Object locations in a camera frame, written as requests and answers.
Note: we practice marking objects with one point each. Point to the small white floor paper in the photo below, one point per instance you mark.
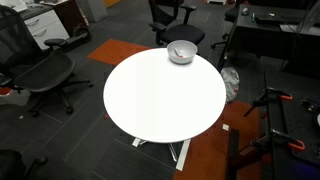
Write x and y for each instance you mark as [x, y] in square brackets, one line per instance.
[225, 127]

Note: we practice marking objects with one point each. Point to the white paper sheet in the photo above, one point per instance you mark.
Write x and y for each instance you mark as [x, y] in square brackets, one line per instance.
[300, 29]

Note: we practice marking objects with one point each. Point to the black mesh office chair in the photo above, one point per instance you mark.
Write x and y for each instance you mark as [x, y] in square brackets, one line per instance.
[46, 71]

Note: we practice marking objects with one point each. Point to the white papers on cabinet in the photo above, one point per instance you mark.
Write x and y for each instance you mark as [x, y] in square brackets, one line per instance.
[13, 5]

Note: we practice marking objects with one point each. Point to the black breadboard table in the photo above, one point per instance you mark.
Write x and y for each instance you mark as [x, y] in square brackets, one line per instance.
[293, 116]

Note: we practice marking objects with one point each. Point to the black desk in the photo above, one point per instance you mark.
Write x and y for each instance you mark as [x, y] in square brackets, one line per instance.
[260, 36]

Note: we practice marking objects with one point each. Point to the white table base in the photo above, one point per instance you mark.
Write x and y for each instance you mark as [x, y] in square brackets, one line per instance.
[183, 156]

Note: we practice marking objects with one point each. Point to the black kick scooter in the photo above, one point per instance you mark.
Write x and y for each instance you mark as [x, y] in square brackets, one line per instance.
[81, 33]

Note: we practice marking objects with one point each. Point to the black keyboard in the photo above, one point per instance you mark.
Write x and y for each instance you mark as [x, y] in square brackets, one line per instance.
[280, 19]

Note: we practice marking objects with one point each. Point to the dark brown wooden cabinet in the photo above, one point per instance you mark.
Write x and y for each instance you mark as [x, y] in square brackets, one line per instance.
[66, 13]

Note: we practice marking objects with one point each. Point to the small red floor object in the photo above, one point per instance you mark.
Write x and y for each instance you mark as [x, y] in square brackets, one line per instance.
[106, 116]

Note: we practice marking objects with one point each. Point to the white plastic bag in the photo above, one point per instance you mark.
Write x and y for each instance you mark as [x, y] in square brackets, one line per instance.
[230, 81]

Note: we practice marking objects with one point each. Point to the white drawer cabinet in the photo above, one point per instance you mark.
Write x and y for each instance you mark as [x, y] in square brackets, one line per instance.
[46, 26]

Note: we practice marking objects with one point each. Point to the grey cabinet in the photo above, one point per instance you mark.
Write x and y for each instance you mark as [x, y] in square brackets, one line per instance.
[93, 10]

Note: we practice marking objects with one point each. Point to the grey computer mouse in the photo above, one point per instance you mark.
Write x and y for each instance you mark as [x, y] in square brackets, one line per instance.
[245, 11]

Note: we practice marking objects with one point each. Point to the black padded office chair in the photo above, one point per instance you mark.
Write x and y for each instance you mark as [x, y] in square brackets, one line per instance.
[183, 33]

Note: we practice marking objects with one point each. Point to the black upright post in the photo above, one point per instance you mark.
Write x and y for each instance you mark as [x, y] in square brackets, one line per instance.
[233, 150]

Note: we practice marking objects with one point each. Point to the grey bowl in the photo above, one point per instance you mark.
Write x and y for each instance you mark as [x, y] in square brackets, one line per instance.
[188, 50]

